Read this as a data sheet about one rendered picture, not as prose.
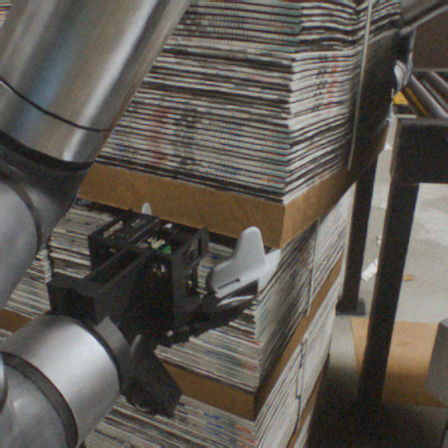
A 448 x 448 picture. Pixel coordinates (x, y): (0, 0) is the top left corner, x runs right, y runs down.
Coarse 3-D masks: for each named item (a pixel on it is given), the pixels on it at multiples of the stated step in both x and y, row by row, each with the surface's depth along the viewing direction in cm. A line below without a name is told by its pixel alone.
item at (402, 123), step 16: (400, 128) 105; (416, 128) 104; (432, 128) 103; (400, 144) 106; (416, 144) 105; (432, 144) 105; (400, 160) 107; (416, 160) 107; (432, 160) 106; (400, 176) 109; (416, 176) 108; (432, 176) 108
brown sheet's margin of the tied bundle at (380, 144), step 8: (384, 128) 76; (376, 136) 73; (384, 136) 78; (368, 144) 70; (376, 144) 74; (384, 144) 79; (360, 152) 68; (368, 152) 71; (376, 152) 76; (360, 160) 69; (368, 160) 73; (360, 168) 70; (360, 176) 71; (352, 184) 68
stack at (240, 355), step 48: (48, 240) 68; (336, 240) 84; (288, 288) 67; (336, 288) 94; (0, 336) 82; (192, 336) 63; (240, 336) 60; (288, 336) 70; (240, 384) 63; (288, 384) 75; (96, 432) 81; (144, 432) 76; (192, 432) 71; (240, 432) 67; (288, 432) 81
